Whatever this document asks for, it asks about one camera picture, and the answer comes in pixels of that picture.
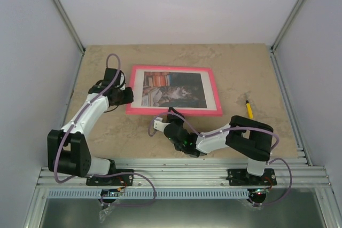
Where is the pink picture frame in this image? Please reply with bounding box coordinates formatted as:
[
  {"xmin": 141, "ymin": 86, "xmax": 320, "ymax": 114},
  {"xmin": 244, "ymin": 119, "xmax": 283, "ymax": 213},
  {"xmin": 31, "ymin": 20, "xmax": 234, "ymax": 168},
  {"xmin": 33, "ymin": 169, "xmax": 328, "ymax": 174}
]
[{"xmin": 125, "ymin": 64, "xmax": 224, "ymax": 118}]

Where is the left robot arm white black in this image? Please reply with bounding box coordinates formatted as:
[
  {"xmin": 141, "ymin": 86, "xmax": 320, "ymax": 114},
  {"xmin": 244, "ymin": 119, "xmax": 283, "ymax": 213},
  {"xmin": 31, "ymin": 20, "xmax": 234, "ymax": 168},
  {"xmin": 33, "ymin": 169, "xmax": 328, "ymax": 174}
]
[{"xmin": 47, "ymin": 68, "xmax": 134, "ymax": 185}]

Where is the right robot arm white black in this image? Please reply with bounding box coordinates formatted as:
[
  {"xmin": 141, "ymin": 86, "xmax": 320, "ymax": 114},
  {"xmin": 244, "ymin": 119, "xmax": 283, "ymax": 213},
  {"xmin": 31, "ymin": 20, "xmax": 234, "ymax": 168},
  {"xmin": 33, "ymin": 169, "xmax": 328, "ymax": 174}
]
[{"xmin": 153, "ymin": 107, "xmax": 278, "ymax": 186}]

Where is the yellow black pen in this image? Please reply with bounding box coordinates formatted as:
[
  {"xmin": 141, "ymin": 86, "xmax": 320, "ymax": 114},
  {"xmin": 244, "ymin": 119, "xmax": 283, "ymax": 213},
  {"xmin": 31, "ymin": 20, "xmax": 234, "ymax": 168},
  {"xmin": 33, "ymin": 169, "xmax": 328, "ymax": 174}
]
[{"xmin": 245, "ymin": 100, "xmax": 254, "ymax": 119}]

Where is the metal sheet front panel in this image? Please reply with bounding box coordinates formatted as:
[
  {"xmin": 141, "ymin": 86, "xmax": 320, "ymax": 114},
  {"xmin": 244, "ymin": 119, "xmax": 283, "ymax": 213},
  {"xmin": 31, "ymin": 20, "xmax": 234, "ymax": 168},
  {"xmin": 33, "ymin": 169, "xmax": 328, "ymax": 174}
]
[{"xmin": 25, "ymin": 188, "xmax": 341, "ymax": 227}]

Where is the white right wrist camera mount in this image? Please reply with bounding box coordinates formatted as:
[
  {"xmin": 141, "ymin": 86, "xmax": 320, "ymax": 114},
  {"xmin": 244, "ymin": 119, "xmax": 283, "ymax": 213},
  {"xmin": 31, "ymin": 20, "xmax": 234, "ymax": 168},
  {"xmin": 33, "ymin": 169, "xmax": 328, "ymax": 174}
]
[{"xmin": 153, "ymin": 117, "xmax": 169, "ymax": 132}]

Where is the aluminium rail front beam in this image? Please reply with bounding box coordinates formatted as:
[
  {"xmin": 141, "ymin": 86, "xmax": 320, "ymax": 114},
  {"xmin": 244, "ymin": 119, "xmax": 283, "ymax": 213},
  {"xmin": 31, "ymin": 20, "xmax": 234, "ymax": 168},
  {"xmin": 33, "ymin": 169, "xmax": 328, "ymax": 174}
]
[{"xmin": 36, "ymin": 158, "xmax": 332, "ymax": 189}]

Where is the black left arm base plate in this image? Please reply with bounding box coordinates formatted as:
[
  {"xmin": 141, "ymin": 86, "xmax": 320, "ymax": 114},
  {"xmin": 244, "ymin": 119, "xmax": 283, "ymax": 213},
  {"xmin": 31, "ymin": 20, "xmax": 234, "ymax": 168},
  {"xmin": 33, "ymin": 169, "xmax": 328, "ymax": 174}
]
[{"xmin": 86, "ymin": 169, "xmax": 134, "ymax": 187}]

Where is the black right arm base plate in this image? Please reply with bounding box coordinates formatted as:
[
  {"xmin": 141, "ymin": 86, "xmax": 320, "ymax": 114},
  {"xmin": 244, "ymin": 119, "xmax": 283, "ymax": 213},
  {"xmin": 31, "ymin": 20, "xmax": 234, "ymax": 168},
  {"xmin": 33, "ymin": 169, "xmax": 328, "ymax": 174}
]
[{"xmin": 226, "ymin": 168, "xmax": 277, "ymax": 186}]

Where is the aluminium corner post left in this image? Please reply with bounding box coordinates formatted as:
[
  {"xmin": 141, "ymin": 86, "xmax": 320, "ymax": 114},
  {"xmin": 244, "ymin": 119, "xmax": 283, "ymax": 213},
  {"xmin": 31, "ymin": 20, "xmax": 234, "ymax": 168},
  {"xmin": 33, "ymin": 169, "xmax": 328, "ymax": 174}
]
[{"xmin": 52, "ymin": 0, "xmax": 85, "ymax": 54}]

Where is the aluminium corner post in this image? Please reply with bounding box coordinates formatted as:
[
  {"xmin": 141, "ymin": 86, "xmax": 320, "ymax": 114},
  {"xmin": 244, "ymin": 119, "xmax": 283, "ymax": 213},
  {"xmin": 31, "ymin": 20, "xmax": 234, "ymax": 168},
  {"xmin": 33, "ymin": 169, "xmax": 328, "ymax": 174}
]
[
  {"xmin": 269, "ymin": 0, "xmax": 306, "ymax": 53},
  {"xmin": 52, "ymin": 0, "xmax": 85, "ymax": 54}
]

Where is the aluminium side rail right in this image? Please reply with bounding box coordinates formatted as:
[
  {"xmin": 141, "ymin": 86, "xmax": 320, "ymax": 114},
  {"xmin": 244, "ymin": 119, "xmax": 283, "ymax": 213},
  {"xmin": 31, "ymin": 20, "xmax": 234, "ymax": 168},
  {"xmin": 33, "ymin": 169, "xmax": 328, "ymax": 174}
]
[{"xmin": 269, "ymin": 47, "xmax": 313, "ymax": 166}]

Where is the grey slotted cable duct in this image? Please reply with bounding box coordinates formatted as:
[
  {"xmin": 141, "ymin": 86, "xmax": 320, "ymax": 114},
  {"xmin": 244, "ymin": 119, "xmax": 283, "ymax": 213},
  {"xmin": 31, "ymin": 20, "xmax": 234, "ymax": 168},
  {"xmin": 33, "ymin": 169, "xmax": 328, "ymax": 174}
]
[{"xmin": 46, "ymin": 188, "xmax": 270, "ymax": 199}]

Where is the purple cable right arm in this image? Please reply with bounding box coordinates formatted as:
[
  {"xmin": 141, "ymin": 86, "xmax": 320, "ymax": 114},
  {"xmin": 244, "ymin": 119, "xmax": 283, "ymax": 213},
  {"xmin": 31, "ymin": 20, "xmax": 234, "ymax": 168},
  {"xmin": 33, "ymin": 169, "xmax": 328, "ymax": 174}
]
[{"xmin": 148, "ymin": 112, "xmax": 293, "ymax": 207}]

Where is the aluminium corner post right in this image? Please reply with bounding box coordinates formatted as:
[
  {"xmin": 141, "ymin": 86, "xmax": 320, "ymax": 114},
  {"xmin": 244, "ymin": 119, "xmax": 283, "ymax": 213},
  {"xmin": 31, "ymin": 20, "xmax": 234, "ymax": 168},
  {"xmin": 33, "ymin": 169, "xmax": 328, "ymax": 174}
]
[{"xmin": 269, "ymin": 0, "xmax": 306, "ymax": 53}]

